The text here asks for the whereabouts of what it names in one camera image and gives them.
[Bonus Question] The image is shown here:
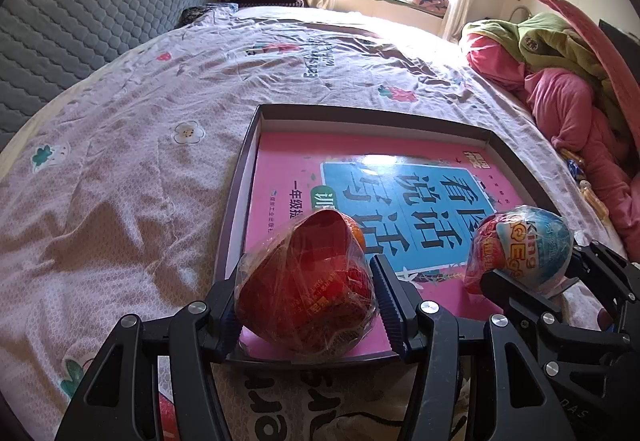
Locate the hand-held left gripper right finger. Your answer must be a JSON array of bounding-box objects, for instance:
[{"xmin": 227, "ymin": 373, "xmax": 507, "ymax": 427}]
[{"xmin": 369, "ymin": 255, "xmax": 573, "ymax": 441}]

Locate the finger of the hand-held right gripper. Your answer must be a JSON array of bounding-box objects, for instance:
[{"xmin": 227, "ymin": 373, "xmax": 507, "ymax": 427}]
[
  {"xmin": 574, "ymin": 241, "xmax": 640, "ymax": 309},
  {"xmin": 480, "ymin": 268, "xmax": 640, "ymax": 379}
]

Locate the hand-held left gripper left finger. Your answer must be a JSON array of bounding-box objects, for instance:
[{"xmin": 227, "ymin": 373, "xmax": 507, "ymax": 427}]
[{"xmin": 54, "ymin": 278, "xmax": 246, "ymax": 441}]

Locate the blue and orange toy egg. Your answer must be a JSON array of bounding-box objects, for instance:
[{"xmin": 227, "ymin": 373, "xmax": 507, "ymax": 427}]
[{"xmin": 464, "ymin": 205, "xmax": 575, "ymax": 299}]

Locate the red toy egg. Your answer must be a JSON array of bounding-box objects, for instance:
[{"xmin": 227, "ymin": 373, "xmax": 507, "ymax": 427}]
[{"xmin": 234, "ymin": 210, "xmax": 378, "ymax": 354}]

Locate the shallow dark cardboard box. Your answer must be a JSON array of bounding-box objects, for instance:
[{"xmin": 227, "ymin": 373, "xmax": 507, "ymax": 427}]
[{"xmin": 214, "ymin": 104, "xmax": 563, "ymax": 364}]

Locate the pink quilt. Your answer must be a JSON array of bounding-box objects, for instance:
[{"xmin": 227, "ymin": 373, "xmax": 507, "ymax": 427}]
[{"xmin": 460, "ymin": 21, "xmax": 640, "ymax": 262}]

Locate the pink and blue book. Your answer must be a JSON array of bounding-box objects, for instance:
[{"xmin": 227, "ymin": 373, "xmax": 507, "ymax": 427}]
[{"xmin": 247, "ymin": 131, "xmax": 546, "ymax": 356}]

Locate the pink strawberry print bed sheet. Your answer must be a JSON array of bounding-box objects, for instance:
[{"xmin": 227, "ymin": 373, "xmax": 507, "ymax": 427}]
[{"xmin": 0, "ymin": 6, "xmax": 616, "ymax": 441}]

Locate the large pink cushion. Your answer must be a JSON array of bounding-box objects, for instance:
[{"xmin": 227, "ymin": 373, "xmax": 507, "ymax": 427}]
[{"xmin": 536, "ymin": 0, "xmax": 640, "ymax": 146}]

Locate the black television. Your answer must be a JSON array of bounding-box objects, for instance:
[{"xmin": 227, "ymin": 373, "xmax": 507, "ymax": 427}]
[{"xmin": 599, "ymin": 19, "xmax": 640, "ymax": 59}]

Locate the green blanket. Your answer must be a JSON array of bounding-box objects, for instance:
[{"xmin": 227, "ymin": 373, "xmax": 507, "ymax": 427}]
[{"xmin": 470, "ymin": 11, "xmax": 631, "ymax": 122}]

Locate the dark patterned cloth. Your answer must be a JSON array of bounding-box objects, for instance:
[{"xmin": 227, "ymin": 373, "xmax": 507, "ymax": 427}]
[{"xmin": 180, "ymin": 5, "xmax": 236, "ymax": 26}]

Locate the grey quilted headboard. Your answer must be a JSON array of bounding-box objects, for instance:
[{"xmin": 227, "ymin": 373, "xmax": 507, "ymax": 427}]
[{"xmin": 0, "ymin": 0, "xmax": 218, "ymax": 152}]

